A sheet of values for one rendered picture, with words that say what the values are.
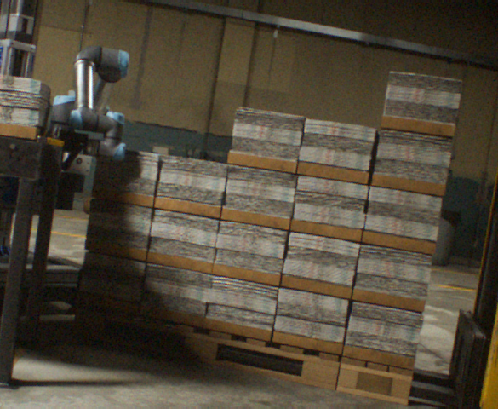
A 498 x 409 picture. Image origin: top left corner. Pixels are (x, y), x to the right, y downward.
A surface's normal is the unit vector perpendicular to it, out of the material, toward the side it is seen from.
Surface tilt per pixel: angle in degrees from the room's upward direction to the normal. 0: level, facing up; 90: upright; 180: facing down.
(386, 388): 90
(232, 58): 90
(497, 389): 90
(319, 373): 90
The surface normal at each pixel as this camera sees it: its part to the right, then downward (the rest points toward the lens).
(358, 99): 0.13, 0.07
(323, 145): -0.23, 0.02
